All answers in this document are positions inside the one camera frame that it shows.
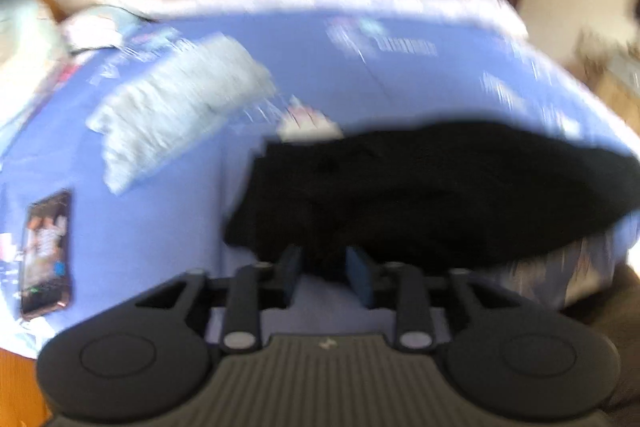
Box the smartphone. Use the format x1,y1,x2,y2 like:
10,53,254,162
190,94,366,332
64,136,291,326
20,189,75,321

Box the blue printed bed sheet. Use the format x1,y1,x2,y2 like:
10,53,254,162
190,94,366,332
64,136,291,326
0,7,640,358

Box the wooden bedside cabinet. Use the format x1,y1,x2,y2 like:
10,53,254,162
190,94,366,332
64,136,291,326
572,26,640,120

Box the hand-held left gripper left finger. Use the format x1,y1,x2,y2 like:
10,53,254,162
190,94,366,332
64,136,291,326
135,246,304,354

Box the grey pants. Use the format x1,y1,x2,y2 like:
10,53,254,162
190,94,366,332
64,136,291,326
86,33,277,196

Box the small pale lilac pillow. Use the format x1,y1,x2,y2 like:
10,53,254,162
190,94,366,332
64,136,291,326
61,5,143,54

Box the black pants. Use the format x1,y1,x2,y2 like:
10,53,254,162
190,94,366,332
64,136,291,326
222,121,640,284

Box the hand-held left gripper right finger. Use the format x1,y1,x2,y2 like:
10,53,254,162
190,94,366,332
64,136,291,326
345,246,507,351

